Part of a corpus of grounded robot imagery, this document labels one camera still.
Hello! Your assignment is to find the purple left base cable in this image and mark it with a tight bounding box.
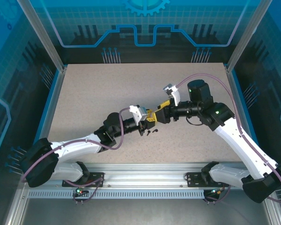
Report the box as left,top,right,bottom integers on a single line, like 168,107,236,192
72,175,105,204

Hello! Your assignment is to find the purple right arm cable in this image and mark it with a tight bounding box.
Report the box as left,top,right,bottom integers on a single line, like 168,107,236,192
176,73,281,203

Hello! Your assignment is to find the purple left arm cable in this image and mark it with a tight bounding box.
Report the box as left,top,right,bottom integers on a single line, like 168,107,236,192
21,107,133,183

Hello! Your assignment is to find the slotted grey cable duct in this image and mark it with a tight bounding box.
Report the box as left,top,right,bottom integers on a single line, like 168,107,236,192
27,189,206,200

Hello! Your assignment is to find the aluminium and blue rail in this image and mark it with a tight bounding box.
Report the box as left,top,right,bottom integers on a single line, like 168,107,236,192
224,65,281,225
4,65,68,225

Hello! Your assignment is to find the aluminium right frame post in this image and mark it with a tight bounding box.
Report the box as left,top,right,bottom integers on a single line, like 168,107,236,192
225,0,276,73

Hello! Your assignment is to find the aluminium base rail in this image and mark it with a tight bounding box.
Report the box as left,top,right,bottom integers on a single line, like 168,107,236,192
21,161,270,190

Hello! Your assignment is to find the aluminium and blue left side rail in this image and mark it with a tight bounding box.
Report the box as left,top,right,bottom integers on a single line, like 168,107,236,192
4,65,68,225

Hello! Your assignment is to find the right connector with green light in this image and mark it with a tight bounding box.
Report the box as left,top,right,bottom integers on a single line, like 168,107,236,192
206,188,225,196

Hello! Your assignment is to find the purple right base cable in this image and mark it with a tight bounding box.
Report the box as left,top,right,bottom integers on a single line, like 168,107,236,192
202,184,231,204

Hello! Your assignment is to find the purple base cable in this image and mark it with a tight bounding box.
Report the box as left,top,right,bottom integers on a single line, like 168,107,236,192
202,184,231,204
72,175,105,204

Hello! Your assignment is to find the aluminium frame post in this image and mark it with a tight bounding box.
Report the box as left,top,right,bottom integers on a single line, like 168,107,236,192
16,0,67,72
225,0,276,73

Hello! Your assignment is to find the aluminium and blue right side rail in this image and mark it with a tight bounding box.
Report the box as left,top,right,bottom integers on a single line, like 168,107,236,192
224,65,281,225

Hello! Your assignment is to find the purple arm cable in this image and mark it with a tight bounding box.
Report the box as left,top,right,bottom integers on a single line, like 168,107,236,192
21,107,133,183
176,73,281,203

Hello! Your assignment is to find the aluminium left frame post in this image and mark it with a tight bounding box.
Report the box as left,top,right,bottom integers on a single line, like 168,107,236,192
16,0,67,72

